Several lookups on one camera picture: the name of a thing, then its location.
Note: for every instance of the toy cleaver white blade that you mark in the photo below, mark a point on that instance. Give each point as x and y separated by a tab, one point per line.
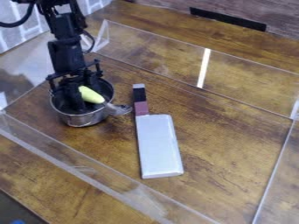
160	153

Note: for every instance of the yellow handled metal spoon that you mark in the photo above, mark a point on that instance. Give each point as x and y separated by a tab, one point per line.
93	97

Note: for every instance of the clear acrylic enclosure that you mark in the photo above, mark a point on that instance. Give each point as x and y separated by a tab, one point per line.
194	144

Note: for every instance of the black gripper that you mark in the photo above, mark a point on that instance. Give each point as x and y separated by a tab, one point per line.
67	59

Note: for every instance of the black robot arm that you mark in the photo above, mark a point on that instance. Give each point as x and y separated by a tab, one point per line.
67	24

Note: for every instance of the black strip on wall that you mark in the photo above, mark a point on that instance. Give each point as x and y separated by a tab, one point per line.
229	19

